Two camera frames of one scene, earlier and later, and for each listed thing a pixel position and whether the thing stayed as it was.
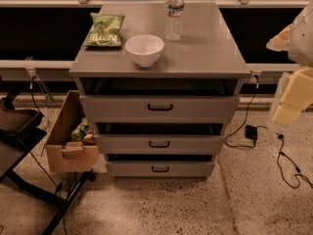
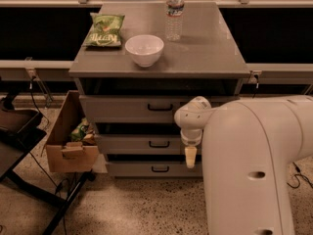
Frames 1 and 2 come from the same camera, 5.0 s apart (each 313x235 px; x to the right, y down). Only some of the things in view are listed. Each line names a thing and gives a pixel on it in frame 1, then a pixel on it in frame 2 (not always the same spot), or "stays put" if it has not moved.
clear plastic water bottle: (174, 13) stays put
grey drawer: (160, 144) stays put
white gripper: (302, 41) to (191, 138)
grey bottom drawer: (160, 168) stays put
